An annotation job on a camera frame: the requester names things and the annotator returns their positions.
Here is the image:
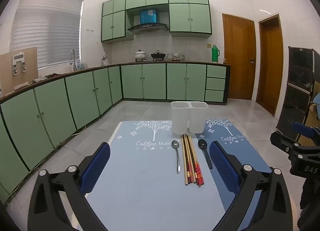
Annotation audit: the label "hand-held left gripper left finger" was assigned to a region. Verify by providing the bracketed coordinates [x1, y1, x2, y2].
[27, 142, 111, 231]

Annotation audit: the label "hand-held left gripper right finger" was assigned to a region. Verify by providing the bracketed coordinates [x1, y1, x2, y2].
[209, 140, 293, 231]

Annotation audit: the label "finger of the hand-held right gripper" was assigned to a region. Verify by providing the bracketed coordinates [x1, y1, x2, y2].
[291, 120, 320, 142]
[270, 131, 302, 157]

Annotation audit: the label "black plastic spoon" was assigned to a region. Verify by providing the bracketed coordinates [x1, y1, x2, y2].
[198, 139, 213, 169]

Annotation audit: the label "bundle of mixed chopsticks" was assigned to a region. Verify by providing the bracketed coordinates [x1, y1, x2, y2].
[181, 134, 205, 186]

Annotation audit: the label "metal spoon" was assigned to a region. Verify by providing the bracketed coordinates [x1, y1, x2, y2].
[171, 140, 181, 174]

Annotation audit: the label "white two-compartment utensil holder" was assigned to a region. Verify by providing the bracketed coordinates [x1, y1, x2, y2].
[171, 101, 209, 136]

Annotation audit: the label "dark blue printed table mat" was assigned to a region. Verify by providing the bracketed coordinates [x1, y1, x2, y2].
[195, 118, 273, 224]

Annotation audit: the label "light blue printed table mat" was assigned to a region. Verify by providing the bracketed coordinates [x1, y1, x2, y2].
[85, 120, 227, 231]

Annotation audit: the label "black glass cabinet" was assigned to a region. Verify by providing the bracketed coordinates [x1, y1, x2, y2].
[276, 46, 320, 146]

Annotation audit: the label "plain wooden door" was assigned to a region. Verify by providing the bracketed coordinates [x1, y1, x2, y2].
[255, 14, 284, 117]

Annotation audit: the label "green lower kitchen cabinets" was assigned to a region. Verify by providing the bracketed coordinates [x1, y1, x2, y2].
[0, 62, 231, 196]

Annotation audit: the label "green kitchen cabinets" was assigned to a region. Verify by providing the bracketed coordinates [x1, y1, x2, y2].
[101, 0, 212, 44]
[0, 62, 231, 196]

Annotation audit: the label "crumpled cloth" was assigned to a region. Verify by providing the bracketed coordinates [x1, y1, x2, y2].
[31, 73, 62, 84]

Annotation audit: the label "green thermos flask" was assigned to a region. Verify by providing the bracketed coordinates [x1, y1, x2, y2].
[211, 44, 220, 63]

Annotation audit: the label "metal kitchen faucet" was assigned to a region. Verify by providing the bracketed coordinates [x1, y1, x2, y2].
[69, 49, 77, 71]

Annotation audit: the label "row of glass jars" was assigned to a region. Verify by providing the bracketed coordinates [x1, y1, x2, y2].
[167, 53, 190, 61]

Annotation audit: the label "white cooking pot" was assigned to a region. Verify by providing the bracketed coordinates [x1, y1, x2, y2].
[134, 49, 147, 62]

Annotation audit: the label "black wok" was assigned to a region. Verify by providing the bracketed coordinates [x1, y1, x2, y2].
[151, 50, 166, 61]

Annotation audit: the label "glass range hood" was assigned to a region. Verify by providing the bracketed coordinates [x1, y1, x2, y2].
[127, 22, 169, 34]

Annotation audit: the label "white window blind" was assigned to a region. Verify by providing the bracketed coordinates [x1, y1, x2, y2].
[10, 0, 85, 69]

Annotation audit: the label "green upper kitchen cabinets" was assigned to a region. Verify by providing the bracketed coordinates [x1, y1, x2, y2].
[101, 0, 212, 44]

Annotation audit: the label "blue box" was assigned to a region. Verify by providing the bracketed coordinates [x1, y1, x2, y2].
[140, 9, 159, 24]

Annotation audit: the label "wooden door with handle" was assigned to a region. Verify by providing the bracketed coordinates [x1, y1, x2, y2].
[222, 13, 257, 100]

